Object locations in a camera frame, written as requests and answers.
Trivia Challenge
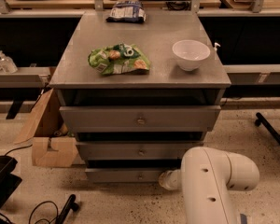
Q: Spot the white bowl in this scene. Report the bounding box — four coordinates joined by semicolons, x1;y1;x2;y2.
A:
172;40;211;71

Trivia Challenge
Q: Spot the grey drawer cabinet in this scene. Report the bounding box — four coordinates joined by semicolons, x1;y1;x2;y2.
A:
49;9;232;173

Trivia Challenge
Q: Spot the grey drawer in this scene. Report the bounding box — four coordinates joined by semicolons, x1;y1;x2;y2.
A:
77;141;203;161
60;105;220;133
85;159;181;183

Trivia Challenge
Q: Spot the black stand leg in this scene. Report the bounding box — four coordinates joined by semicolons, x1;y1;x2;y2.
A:
55;194;79;224

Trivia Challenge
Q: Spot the grey middle drawer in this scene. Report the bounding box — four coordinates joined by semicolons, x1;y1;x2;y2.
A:
77;141;203;161

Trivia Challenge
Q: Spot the clear sanitizer bottle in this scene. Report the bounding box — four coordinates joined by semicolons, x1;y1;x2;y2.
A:
0;50;18;74

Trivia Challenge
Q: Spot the black chair base leg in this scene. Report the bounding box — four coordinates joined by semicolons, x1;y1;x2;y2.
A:
255;113;280;146

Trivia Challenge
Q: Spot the cardboard box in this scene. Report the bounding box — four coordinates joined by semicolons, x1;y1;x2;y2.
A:
14;90;78;168

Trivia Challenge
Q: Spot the black floor cable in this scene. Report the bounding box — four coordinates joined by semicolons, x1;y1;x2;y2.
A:
27;200;60;224

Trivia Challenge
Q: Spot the blue floor tape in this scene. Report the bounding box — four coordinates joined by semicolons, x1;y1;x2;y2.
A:
240;214;247;224

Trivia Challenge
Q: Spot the blue white snack bag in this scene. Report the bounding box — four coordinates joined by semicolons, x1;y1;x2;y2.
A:
105;1;147;23

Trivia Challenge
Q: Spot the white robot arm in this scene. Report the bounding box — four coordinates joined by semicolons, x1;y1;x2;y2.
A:
159;147;259;224

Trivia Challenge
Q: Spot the green chip bag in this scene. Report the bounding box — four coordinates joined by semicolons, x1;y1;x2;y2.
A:
88;43;150;76

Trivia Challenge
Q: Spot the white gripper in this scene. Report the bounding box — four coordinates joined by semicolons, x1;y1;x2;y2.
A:
159;169;181;190

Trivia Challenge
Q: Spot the grey bottom drawer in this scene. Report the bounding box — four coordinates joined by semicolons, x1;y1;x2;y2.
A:
85;159;181;183

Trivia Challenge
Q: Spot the grey top drawer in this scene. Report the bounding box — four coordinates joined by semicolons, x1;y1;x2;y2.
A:
60;105;220;133

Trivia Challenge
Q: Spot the white pump dispenser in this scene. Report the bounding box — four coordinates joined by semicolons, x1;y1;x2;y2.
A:
214;42;221;60

